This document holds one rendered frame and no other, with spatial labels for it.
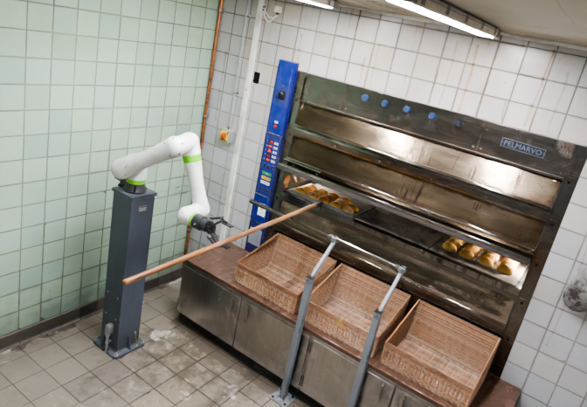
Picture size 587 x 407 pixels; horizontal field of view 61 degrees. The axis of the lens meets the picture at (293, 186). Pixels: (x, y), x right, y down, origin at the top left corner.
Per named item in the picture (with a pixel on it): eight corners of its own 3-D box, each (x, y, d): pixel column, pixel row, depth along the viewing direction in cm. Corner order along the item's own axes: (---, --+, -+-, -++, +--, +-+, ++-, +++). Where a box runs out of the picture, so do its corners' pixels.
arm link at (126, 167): (102, 164, 300) (173, 134, 280) (119, 159, 315) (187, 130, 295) (111, 184, 301) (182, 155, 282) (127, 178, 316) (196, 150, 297)
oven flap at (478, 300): (275, 221, 394) (285, 198, 394) (504, 327, 307) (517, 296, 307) (272, 221, 390) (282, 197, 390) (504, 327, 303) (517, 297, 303)
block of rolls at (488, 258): (464, 228, 388) (466, 222, 387) (527, 252, 365) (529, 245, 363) (438, 248, 339) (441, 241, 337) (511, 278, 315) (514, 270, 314)
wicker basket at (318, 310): (333, 294, 373) (341, 261, 364) (402, 329, 346) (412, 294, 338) (298, 319, 333) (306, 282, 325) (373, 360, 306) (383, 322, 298)
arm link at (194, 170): (179, 163, 306) (191, 163, 299) (192, 159, 315) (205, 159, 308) (189, 219, 313) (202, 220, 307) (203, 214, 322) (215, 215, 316)
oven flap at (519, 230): (288, 159, 378) (298, 135, 378) (533, 252, 291) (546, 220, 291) (285, 158, 374) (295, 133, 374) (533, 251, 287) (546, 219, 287)
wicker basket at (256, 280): (272, 262, 403) (278, 231, 394) (330, 293, 374) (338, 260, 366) (231, 280, 363) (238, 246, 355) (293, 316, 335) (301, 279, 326)
